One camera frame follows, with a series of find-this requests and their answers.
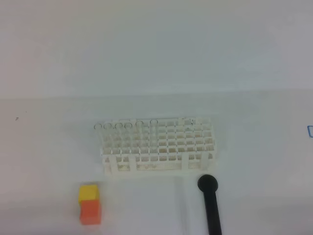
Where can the clear glass test tube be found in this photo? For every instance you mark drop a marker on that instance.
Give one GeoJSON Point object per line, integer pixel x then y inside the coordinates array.
{"type": "Point", "coordinates": [140, 128]}
{"type": "Point", "coordinates": [107, 130]}
{"type": "Point", "coordinates": [119, 130]}
{"type": "Point", "coordinates": [153, 130]}
{"type": "Point", "coordinates": [128, 130]}
{"type": "Point", "coordinates": [98, 129]}

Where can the white plastic test tube rack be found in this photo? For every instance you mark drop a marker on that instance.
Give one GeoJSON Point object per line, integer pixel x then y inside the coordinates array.
{"type": "Point", "coordinates": [183, 145]}

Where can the black round-headed rod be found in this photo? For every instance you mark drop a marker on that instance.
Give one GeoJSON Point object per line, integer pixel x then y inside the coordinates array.
{"type": "Point", "coordinates": [208, 185]}

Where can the yellow cube block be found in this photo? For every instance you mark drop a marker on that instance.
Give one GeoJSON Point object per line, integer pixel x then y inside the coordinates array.
{"type": "Point", "coordinates": [88, 192]}

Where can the orange cube block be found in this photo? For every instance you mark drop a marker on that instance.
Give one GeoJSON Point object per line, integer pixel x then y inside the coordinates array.
{"type": "Point", "coordinates": [91, 212]}

